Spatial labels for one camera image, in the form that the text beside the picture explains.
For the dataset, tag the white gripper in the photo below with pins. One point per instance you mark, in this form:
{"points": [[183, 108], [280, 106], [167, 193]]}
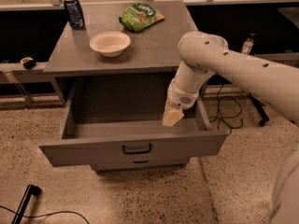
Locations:
{"points": [[179, 97]]}

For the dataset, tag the grey top drawer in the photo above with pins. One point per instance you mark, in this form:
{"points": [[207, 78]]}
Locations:
{"points": [[106, 124]]}

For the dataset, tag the grey drawer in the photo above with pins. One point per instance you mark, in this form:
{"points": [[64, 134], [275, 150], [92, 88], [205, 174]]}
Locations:
{"points": [[138, 164], [106, 124]]}

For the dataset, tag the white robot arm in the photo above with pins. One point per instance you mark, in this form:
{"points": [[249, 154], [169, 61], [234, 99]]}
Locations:
{"points": [[275, 84]]}

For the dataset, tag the grey bottom drawer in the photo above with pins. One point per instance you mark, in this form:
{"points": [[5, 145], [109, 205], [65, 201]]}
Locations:
{"points": [[138, 164]]}

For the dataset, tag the grey drawer cabinet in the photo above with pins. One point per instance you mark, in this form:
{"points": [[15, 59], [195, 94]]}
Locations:
{"points": [[151, 56]]}

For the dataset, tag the white bowl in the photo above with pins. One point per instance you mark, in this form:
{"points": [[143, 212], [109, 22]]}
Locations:
{"points": [[110, 44]]}

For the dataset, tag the black rolling stand leg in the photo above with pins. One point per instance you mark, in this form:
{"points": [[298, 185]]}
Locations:
{"points": [[257, 104]]}

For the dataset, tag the small clear bottle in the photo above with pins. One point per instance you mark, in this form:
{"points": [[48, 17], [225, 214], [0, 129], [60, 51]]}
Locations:
{"points": [[248, 44]]}

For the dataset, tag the green chip bag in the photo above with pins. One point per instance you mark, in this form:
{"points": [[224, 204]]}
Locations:
{"points": [[139, 16]]}

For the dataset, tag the blue soda can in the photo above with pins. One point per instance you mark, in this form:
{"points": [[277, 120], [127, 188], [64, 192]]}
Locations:
{"points": [[74, 13]]}

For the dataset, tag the yellow black tape measure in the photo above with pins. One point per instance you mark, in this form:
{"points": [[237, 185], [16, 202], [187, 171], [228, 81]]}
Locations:
{"points": [[28, 62]]}

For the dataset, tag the black stand leg left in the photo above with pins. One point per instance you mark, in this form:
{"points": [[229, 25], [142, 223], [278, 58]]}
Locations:
{"points": [[30, 191]]}

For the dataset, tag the grey metal rail shelf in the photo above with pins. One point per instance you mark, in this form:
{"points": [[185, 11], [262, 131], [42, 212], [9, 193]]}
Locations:
{"points": [[38, 74]]}

